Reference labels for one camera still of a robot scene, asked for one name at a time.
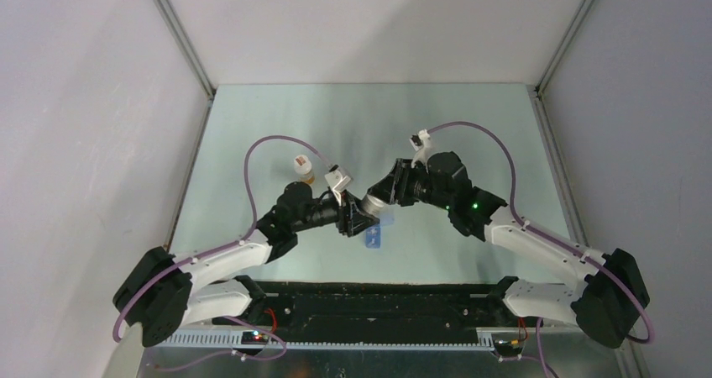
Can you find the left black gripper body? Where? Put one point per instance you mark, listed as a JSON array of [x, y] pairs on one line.
[[344, 222]]

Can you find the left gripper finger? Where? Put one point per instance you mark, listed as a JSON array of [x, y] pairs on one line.
[[361, 222], [357, 208]]

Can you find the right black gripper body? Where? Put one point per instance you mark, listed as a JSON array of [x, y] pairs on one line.
[[416, 183]]

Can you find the white pill bottle blue label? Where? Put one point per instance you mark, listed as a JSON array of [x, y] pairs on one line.
[[372, 205]]

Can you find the blue pill organizer box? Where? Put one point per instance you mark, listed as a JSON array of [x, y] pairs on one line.
[[373, 234]]

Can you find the white bottle orange label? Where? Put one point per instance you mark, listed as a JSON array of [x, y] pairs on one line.
[[304, 169]]

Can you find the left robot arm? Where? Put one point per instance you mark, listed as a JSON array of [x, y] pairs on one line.
[[162, 294]]

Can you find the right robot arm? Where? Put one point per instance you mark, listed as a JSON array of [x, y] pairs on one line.
[[602, 294]]

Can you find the left control board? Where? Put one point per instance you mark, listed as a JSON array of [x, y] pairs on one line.
[[255, 338]]

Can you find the control board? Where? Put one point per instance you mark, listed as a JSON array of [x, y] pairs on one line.
[[255, 338], [508, 345]]

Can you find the right control board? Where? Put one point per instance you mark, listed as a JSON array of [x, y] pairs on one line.
[[508, 345]]

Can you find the left aluminium frame post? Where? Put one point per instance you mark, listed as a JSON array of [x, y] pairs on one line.
[[184, 44]]

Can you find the aluminium frame post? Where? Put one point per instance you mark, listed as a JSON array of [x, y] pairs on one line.
[[184, 44], [570, 33]]

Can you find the right aluminium frame post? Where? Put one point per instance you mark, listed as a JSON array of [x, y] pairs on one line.
[[570, 33]]

